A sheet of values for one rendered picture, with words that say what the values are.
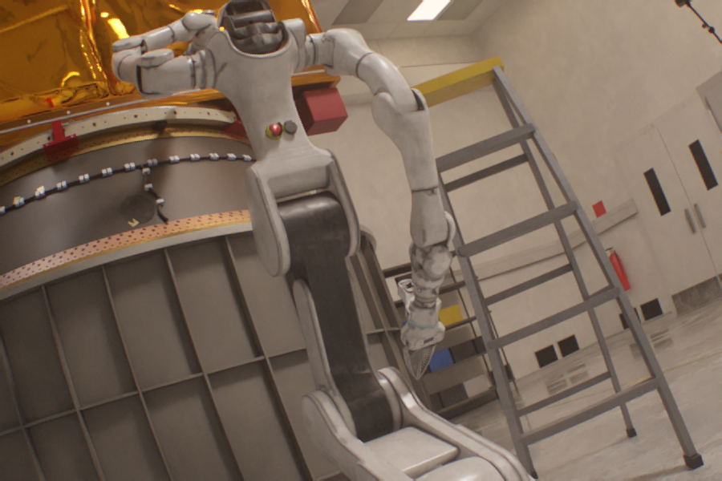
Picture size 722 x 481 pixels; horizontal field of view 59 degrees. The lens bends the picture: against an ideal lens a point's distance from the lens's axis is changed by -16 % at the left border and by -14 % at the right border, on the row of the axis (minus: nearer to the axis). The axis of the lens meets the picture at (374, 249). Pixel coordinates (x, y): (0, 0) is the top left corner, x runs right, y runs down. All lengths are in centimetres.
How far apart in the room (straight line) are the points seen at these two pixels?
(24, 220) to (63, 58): 67
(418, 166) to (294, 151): 27
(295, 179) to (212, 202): 69
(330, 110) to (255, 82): 121
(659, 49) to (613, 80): 96
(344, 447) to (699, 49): 796
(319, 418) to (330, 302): 25
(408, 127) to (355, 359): 51
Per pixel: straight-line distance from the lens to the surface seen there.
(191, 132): 259
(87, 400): 200
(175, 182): 231
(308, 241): 157
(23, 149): 248
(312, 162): 163
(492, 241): 229
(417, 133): 158
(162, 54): 173
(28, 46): 269
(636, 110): 966
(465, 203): 1010
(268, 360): 206
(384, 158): 974
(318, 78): 286
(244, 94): 169
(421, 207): 158
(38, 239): 220
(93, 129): 245
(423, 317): 172
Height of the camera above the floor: 58
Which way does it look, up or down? 11 degrees up
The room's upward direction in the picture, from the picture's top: 21 degrees counter-clockwise
